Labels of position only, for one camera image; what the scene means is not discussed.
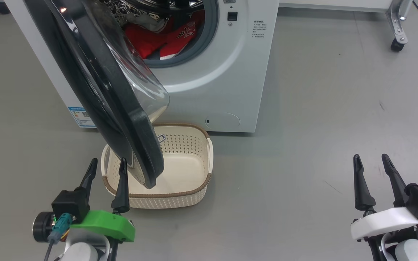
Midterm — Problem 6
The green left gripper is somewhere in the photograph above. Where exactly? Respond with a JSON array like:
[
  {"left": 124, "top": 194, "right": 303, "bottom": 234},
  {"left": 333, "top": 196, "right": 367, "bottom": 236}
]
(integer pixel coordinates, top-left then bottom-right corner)
[{"left": 70, "top": 158, "right": 136, "bottom": 243}]

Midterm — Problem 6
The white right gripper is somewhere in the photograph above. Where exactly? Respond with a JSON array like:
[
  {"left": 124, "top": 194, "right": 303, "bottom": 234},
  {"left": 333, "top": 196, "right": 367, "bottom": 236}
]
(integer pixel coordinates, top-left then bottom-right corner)
[{"left": 351, "top": 154, "right": 418, "bottom": 241}]

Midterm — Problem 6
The red garment with white stripes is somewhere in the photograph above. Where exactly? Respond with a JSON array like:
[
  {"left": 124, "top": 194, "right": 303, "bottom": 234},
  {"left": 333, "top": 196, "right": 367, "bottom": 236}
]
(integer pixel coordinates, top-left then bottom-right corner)
[{"left": 125, "top": 18, "right": 175, "bottom": 59}]

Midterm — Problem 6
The red basketball jersey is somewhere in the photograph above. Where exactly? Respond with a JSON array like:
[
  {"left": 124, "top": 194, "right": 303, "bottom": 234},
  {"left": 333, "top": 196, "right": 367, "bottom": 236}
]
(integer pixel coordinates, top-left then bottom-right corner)
[{"left": 159, "top": 11, "right": 205, "bottom": 60}]

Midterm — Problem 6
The cream perforated laundry basket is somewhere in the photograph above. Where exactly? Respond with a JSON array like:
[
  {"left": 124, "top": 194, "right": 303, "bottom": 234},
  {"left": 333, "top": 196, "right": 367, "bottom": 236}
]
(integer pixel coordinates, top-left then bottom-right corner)
[{"left": 101, "top": 123, "right": 214, "bottom": 209}]

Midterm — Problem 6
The white front-load washing machine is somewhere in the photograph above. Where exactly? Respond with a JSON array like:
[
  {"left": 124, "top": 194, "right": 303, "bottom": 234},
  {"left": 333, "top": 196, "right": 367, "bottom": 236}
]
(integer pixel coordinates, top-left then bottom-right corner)
[{"left": 4, "top": 0, "right": 280, "bottom": 133}]

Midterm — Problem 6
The blue energy label sticker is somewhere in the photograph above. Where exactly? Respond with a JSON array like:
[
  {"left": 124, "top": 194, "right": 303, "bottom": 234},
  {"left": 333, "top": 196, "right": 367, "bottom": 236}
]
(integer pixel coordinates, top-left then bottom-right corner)
[{"left": 67, "top": 107, "right": 96, "bottom": 128}]

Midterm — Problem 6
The white partition panel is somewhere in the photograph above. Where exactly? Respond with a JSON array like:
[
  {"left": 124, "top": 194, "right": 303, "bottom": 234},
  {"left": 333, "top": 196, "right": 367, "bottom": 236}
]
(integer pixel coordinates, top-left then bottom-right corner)
[{"left": 279, "top": 0, "right": 394, "bottom": 13}]

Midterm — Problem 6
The left camera cable teal connector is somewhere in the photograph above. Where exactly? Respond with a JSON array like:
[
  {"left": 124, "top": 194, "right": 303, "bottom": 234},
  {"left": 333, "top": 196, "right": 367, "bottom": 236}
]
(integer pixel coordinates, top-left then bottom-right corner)
[{"left": 44, "top": 213, "right": 73, "bottom": 261}]

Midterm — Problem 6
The metal frame leg with caster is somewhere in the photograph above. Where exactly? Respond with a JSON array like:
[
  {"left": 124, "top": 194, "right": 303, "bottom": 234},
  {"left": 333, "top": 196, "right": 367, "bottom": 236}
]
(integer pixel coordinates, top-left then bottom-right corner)
[{"left": 386, "top": 0, "right": 413, "bottom": 52}]

